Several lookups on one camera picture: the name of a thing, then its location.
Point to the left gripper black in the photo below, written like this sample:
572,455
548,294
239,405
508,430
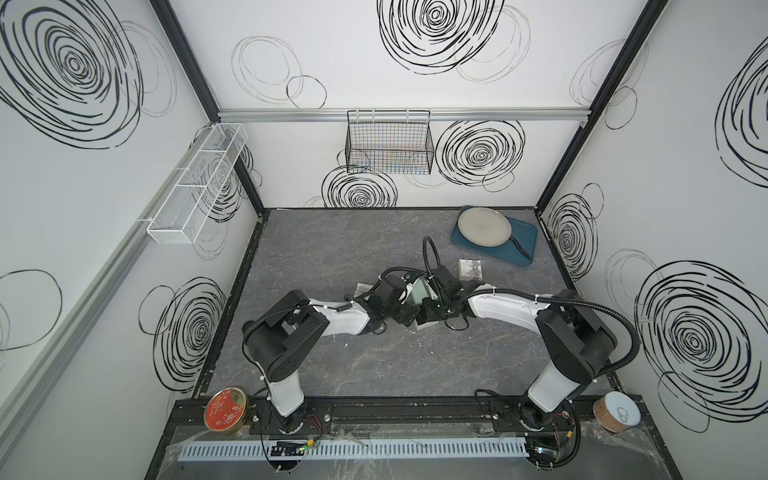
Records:
403,317

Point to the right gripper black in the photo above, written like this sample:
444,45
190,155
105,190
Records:
427,316

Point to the white gift box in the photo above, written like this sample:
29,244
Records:
363,291

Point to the white box base black insert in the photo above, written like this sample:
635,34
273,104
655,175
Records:
427,324

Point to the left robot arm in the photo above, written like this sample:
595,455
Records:
279,341

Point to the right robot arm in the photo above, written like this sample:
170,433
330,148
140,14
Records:
584,340

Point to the mint green jewelry box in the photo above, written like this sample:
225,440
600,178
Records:
419,291

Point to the grey round pan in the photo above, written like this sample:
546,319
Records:
488,228

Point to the teal tray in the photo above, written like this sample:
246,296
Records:
525,232

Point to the brown tape roll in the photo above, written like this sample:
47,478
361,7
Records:
616,412

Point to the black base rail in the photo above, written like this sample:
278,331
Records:
322,414

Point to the black wire basket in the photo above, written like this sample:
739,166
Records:
389,142

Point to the white wire shelf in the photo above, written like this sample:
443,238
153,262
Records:
201,181

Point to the white slotted cable duct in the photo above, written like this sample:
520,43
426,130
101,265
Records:
367,449

